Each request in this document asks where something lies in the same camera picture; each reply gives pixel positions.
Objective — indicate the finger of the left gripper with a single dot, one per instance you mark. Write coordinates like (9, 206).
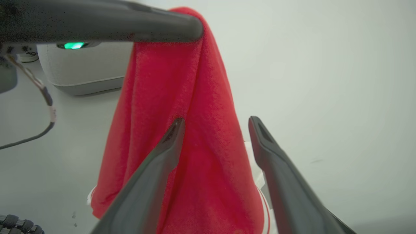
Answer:
(97, 21)

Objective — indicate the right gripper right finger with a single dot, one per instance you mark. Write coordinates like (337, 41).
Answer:
(289, 191)

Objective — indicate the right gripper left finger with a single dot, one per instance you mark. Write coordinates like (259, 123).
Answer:
(139, 198)

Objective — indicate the red shorts white side panels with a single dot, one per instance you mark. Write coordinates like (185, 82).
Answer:
(195, 107)

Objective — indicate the grey robot base green light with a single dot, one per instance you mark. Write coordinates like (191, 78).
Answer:
(87, 68)

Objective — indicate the white rounded object dark rim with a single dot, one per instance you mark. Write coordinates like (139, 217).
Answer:
(28, 57)

